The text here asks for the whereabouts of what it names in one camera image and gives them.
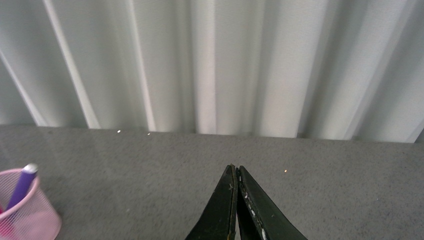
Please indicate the purple pen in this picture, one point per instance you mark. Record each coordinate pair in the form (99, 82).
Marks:
(26, 177)

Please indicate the pink mesh cup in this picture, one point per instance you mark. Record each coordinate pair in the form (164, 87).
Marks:
(34, 218)

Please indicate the white curtain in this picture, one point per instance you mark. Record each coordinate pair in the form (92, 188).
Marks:
(318, 69)

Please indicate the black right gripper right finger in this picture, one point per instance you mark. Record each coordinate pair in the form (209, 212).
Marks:
(259, 218)

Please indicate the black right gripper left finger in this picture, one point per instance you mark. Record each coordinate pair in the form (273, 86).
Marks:
(218, 219)

